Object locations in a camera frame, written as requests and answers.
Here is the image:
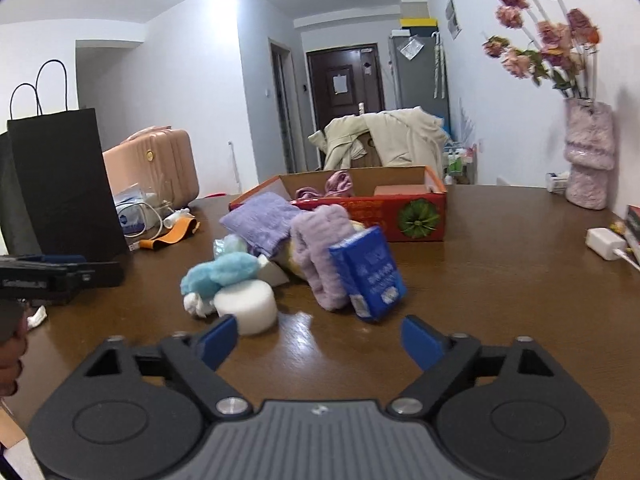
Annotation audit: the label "white board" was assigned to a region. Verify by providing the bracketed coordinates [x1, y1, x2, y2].
[496, 174, 549, 189]

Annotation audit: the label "dark brown door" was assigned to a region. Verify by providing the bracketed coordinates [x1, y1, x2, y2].
[305, 43, 386, 134]

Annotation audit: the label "purple towel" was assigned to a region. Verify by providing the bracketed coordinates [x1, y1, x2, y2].
[219, 192, 304, 259]

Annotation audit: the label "orange strap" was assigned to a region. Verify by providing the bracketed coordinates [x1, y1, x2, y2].
[139, 218, 201, 251]

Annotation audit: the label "pink flat box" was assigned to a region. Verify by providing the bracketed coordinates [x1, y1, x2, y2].
[373, 183, 429, 197]

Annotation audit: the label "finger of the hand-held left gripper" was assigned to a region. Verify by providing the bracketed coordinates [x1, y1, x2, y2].
[42, 254, 125, 289]

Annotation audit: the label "red cardboard box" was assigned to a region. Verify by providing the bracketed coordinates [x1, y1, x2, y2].
[228, 165, 448, 244]

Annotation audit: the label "mop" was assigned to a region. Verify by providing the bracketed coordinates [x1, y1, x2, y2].
[227, 140, 241, 196]

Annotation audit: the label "fluffy pink vase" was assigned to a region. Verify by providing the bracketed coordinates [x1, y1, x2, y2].
[563, 97, 615, 210]

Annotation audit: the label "white cable and packets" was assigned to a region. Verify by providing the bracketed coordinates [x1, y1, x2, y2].
[113, 182, 174, 239]

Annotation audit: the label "white wedge sponge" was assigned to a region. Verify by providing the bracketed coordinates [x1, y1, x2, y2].
[257, 254, 291, 289]

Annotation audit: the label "grey refrigerator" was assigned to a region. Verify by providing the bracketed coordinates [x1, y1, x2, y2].
[387, 29, 451, 131]

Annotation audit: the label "clear bag on refrigerator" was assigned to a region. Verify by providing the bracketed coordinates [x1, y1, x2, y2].
[397, 34, 425, 61]

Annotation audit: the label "person's left hand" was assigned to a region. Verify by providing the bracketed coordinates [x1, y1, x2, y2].
[0, 331, 29, 397]

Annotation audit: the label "shelf with bottles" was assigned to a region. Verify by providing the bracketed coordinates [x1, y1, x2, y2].
[442, 142, 484, 186]

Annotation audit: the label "white charger cable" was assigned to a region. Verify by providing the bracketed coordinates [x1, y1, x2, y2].
[612, 247, 640, 274]

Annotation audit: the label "white charger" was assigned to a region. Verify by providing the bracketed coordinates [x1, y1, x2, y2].
[585, 227, 629, 261]

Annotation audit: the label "white umbrella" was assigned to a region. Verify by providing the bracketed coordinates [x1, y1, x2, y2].
[430, 31, 448, 100]

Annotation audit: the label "yellow box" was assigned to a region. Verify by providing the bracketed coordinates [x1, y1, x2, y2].
[399, 16, 440, 31]

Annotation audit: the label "pink suitcase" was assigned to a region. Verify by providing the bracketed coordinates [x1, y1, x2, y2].
[102, 126, 200, 206]

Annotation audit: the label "pink artificial flowers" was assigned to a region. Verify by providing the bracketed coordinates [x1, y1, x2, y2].
[481, 0, 601, 101]

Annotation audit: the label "stack of books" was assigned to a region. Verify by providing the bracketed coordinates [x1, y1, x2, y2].
[624, 204, 640, 261]

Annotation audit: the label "beige coat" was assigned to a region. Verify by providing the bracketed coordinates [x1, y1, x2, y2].
[308, 106, 451, 176]

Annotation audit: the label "light blue plush toy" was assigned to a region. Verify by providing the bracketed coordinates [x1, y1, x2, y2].
[180, 252, 259, 319]

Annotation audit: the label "wall papers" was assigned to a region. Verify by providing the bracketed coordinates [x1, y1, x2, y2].
[444, 0, 462, 41]

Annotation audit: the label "pale green puff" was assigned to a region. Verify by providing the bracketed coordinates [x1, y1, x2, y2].
[213, 233, 249, 261]

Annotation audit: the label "grey interior door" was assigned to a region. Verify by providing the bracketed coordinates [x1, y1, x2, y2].
[269, 37, 296, 174]

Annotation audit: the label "blue tissue packet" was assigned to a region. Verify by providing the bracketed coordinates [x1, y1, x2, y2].
[328, 226, 407, 322]

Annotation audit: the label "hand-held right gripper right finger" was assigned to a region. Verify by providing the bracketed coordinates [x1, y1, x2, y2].
[389, 314, 557, 419]

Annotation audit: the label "pink satin cloth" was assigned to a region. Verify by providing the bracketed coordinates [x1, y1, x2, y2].
[294, 170, 355, 201]

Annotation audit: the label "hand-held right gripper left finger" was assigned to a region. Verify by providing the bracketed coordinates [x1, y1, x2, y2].
[82, 313, 252, 421]

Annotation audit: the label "round white sponge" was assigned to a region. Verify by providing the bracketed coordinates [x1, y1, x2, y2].
[213, 279, 279, 336]

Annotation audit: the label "wooden chair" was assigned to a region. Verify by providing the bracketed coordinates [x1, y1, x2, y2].
[349, 129, 384, 169]

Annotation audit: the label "black paper bag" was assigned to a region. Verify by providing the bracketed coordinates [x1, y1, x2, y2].
[0, 59, 132, 261]

